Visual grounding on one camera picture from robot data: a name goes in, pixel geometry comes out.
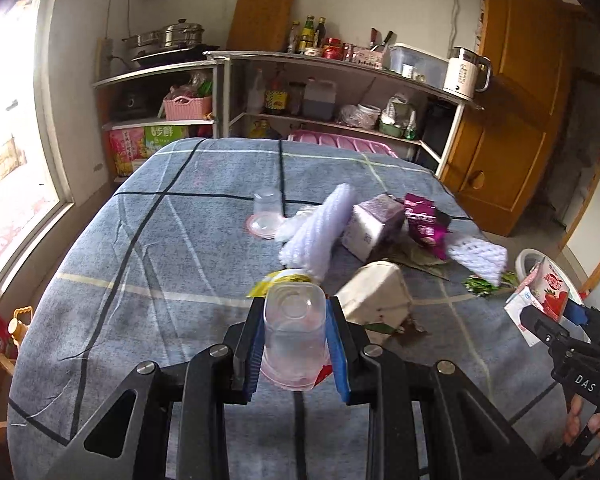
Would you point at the dark vinegar jug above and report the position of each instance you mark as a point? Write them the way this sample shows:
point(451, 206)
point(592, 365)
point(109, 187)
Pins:
point(319, 99)

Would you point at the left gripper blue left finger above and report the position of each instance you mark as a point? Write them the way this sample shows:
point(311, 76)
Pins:
point(248, 353)

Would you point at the red white milk carton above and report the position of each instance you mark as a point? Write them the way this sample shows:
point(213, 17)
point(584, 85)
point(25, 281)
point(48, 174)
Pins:
point(545, 288)

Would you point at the white metal shelf rack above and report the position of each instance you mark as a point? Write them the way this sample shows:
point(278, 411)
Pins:
point(229, 92)

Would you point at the clear plastic storage container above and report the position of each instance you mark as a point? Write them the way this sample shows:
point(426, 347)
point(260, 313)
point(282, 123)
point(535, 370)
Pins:
point(416, 65)

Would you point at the white foam fruit net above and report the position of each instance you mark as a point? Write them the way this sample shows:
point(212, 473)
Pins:
point(309, 235)

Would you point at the clear plastic cup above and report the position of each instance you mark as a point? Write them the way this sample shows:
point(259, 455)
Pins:
point(295, 346)
point(267, 214)

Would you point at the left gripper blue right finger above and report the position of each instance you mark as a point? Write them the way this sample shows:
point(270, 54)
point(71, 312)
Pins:
point(345, 342)

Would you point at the soy sauce bottle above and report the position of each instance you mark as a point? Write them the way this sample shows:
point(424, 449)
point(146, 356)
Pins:
point(276, 93)

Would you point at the wooden door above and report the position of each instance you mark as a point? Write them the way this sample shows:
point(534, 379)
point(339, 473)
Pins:
point(504, 145)

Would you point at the white electric kettle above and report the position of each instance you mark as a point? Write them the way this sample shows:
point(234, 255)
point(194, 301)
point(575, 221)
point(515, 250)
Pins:
point(467, 73)

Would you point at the purple drink carton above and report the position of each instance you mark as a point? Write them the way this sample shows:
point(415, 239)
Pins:
point(372, 222)

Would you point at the pale green wrapper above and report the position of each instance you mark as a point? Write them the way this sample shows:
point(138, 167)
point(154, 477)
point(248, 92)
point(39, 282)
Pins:
point(414, 257)

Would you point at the wooden cutting board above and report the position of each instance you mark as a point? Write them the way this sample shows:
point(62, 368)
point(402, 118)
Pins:
point(260, 25)

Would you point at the magenta snack bag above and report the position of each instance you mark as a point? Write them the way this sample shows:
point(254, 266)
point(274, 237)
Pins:
point(426, 224)

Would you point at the colourful cardboard box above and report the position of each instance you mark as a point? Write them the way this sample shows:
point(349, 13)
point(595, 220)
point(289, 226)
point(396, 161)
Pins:
point(131, 147)

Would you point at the green pea snack bag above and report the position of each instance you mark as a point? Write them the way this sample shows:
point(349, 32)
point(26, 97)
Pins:
point(480, 287)

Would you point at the steel steamer pot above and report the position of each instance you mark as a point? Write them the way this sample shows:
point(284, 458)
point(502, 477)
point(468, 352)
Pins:
point(180, 35)

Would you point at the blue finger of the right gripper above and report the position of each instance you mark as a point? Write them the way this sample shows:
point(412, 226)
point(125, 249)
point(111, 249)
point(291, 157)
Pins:
point(576, 313)

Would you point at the yellow snack wrapper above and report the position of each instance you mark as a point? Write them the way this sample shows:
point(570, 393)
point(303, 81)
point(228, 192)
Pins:
point(261, 288)

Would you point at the pink plastic basket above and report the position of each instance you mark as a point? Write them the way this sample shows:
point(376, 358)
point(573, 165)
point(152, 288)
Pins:
point(185, 108)

